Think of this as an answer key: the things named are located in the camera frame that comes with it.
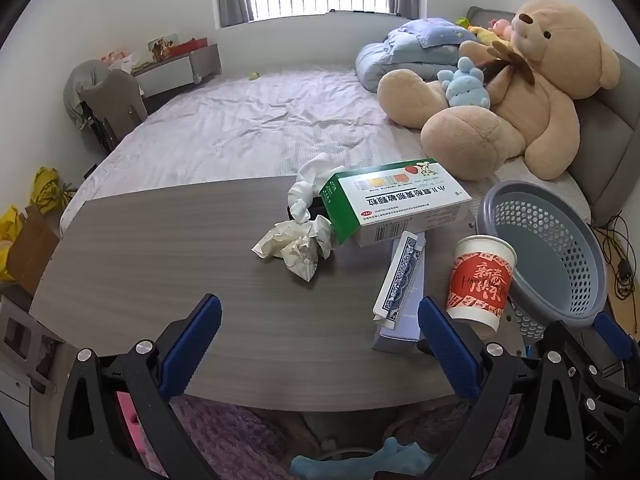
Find blue plush bone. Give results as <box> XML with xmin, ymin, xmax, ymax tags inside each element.
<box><xmin>290</xmin><ymin>437</ymin><xmax>433</xmax><ymax>480</ymax></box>

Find blue pillows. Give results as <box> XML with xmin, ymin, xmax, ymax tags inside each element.
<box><xmin>355</xmin><ymin>17</ymin><xmax>481</xmax><ymax>93</ymax></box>

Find large tan teddy bear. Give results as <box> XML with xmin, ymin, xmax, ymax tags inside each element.
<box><xmin>376</xmin><ymin>0</ymin><xmax>621</xmax><ymax>182</ymax></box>

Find grey padded headboard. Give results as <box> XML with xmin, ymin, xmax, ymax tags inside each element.
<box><xmin>465</xmin><ymin>6</ymin><xmax>640</xmax><ymax>226</ymax></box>

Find white tissue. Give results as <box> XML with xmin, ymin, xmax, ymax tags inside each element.
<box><xmin>287</xmin><ymin>152</ymin><xmax>346</xmax><ymax>223</ymax></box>

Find blue printed pillow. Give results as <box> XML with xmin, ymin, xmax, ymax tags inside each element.
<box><xmin>412</xmin><ymin>17</ymin><xmax>478</xmax><ymax>50</ymax></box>

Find grey perforated plastic basket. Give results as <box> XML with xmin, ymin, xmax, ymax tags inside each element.
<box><xmin>476</xmin><ymin>180</ymin><xmax>608</xmax><ymax>343</ymax></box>

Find grey chair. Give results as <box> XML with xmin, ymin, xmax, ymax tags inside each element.
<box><xmin>80</xmin><ymin>70</ymin><xmax>149</xmax><ymax>153</ymax></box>

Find blue patterned card box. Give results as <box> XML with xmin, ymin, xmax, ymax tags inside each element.
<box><xmin>372</xmin><ymin>231</ymin><xmax>427</xmax><ymax>322</ymax></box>

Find white plastic bag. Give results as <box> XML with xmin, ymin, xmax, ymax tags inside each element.
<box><xmin>102</xmin><ymin>49</ymin><xmax>138</xmax><ymax>73</ymax></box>

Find purple rug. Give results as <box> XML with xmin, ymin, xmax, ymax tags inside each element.
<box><xmin>140</xmin><ymin>395</ymin><xmax>521</xmax><ymax>480</ymax></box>

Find pale blue flat box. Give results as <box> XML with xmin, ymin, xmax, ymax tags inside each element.
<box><xmin>371</xmin><ymin>234</ymin><xmax>431</xmax><ymax>353</ymax></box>

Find yellow plush toy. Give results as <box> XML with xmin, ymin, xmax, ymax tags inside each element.
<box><xmin>467</xmin><ymin>25</ymin><xmax>511</xmax><ymax>46</ymax></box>

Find green and white medicine box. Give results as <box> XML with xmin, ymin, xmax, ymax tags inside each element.
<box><xmin>319</xmin><ymin>159</ymin><xmax>473</xmax><ymax>248</ymax></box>

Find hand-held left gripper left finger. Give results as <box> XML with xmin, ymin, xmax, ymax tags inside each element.
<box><xmin>54</xmin><ymin>294</ymin><xmax>223</xmax><ymax>480</ymax></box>

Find grey cloth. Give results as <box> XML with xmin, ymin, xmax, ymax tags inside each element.
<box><xmin>63</xmin><ymin>59</ymin><xmax>118</xmax><ymax>131</ymax></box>

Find grey desk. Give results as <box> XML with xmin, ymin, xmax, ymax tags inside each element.
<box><xmin>130</xmin><ymin>43</ymin><xmax>222</xmax><ymax>98</ymax></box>

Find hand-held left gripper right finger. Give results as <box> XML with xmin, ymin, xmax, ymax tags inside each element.
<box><xmin>417</xmin><ymin>296</ymin><xmax>588</xmax><ymax>480</ymax></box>

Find black cables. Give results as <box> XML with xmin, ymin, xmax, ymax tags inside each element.
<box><xmin>592</xmin><ymin>210</ymin><xmax>640</xmax><ymax>301</ymax></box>

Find bed with pale sheet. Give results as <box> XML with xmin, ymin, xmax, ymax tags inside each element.
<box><xmin>60</xmin><ymin>62</ymin><xmax>593</xmax><ymax>233</ymax></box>

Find cardboard box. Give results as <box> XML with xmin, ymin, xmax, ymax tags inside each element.
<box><xmin>6</xmin><ymin>205</ymin><xmax>61</xmax><ymax>296</ymax></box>

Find red box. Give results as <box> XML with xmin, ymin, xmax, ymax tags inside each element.
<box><xmin>172</xmin><ymin>37</ymin><xmax>208</xmax><ymax>56</ymax></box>

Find pink plush toy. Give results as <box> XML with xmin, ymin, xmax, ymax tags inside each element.
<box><xmin>487</xmin><ymin>17</ymin><xmax>513</xmax><ymax>41</ymax></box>

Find small blue plush toy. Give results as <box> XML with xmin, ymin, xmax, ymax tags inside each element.
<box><xmin>437</xmin><ymin>56</ymin><xmax>492</xmax><ymax>109</ymax></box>

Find white cabinet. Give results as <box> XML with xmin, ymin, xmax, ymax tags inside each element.
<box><xmin>0</xmin><ymin>290</ymin><xmax>68</xmax><ymax>461</ymax></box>

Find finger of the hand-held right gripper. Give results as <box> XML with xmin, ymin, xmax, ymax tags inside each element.
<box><xmin>593</xmin><ymin>311</ymin><xmax>638</xmax><ymax>363</ymax></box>

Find lined paper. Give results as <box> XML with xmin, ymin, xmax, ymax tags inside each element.
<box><xmin>251</xmin><ymin>215</ymin><xmax>333</xmax><ymax>282</ymax></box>

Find red and white paper cup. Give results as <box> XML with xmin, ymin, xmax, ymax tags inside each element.
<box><xmin>446</xmin><ymin>235</ymin><xmax>517</xmax><ymax>333</ymax></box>

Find picture card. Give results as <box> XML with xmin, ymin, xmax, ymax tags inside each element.
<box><xmin>147</xmin><ymin>33</ymin><xmax>182</xmax><ymax>62</ymax></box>

